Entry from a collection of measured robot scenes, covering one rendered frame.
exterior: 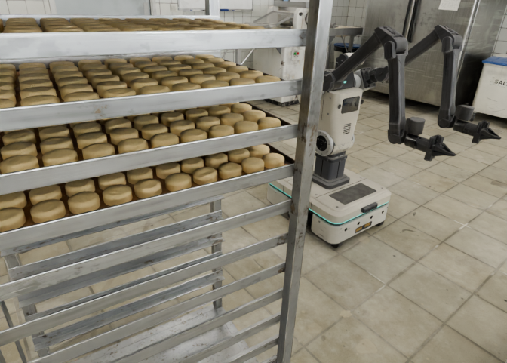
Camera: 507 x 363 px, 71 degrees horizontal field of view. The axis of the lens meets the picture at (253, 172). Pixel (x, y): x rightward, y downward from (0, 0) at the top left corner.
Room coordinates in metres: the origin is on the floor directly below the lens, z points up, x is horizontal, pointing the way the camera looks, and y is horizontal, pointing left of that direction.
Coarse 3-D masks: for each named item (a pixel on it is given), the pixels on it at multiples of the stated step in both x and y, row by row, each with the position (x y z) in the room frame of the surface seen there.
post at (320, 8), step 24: (312, 0) 0.69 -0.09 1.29; (312, 24) 0.68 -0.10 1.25; (312, 48) 0.68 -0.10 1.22; (312, 72) 0.67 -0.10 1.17; (312, 96) 0.67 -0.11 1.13; (312, 120) 0.68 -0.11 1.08; (312, 144) 0.68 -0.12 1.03; (312, 168) 0.68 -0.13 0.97; (288, 240) 0.69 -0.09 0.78; (288, 264) 0.68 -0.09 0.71; (288, 288) 0.68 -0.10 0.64; (288, 312) 0.67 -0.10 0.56; (288, 336) 0.68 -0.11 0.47; (288, 360) 0.68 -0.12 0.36
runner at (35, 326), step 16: (272, 240) 0.67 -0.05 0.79; (224, 256) 0.61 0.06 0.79; (240, 256) 0.63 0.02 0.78; (176, 272) 0.55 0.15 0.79; (192, 272) 0.57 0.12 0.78; (128, 288) 0.50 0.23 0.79; (144, 288) 0.52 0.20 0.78; (160, 288) 0.53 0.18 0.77; (80, 304) 0.46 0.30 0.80; (96, 304) 0.47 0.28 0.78; (112, 304) 0.48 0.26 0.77; (32, 320) 0.42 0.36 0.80; (48, 320) 0.43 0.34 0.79; (64, 320) 0.44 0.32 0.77; (0, 336) 0.39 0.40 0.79; (16, 336) 0.40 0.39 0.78
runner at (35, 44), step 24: (0, 48) 0.45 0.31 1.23; (24, 48) 0.46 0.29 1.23; (48, 48) 0.48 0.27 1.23; (72, 48) 0.49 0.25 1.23; (96, 48) 0.51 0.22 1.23; (120, 48) 0.52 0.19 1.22; (144, 48) 0.54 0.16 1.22; (168, 48) 0.56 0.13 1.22; (192, 48) 0.58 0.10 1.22; (216, 48) 0.60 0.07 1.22; (240, 48) 0.62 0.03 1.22
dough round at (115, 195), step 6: (114, 186) 0.57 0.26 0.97; (120, 186) 0.58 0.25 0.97; (126, 186) 0.58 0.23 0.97; (108, 192) 0.55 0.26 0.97; (114, 192) 0.55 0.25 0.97; (120, 192) 0.55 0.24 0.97; (126, 192) 0.55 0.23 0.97; (108, 198) 0.54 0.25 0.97; (114, 198) 0.54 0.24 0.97; (120, 198) 0.54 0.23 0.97; (126, 198) 0.55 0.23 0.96; (108, 204) 0.54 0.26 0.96; (114, 204) 0.54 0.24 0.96
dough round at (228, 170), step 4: (224, 164) 0.69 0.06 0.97; (228, 164) 0.69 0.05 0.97; (232, 164) 0.69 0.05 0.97; (236, 164) 0.69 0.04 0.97; (220, 168) 0.67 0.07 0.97; (224, 168) 0.67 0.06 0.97; (228, 168) 0.67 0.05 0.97; (232, 168) 0.67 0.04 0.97; (236, 168) 0.67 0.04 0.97; (240, 168) 0.67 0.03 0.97; (220, 172) 0.66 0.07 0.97; (224, 172) 0.66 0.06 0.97; (228, 172) 0.66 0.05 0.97; (232, 172) 0.66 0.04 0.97; (236, 172) 0.66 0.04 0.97; (240, 172) 0.67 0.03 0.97; (220, 176) 0.66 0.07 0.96; (224, 176) 0.65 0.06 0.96; (228, 176) 0.65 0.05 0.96; (232, 176) 0.65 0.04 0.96; (236, 176) 0.66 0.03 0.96
